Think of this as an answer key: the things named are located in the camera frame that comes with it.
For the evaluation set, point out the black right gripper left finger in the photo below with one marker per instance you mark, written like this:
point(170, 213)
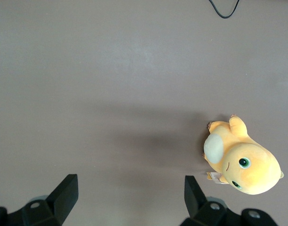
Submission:
point(57, 202)

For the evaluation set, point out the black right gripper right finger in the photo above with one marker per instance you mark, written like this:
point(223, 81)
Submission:
point(198, 209)

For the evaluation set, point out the orange plush toy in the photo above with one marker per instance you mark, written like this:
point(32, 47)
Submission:
point(247, 162)

